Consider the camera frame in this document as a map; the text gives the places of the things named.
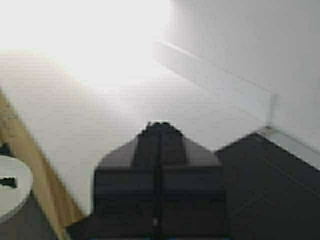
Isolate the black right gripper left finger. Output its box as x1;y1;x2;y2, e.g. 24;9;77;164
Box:
92;122;160;238

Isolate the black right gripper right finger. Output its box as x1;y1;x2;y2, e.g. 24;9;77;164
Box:
160;122;227;240

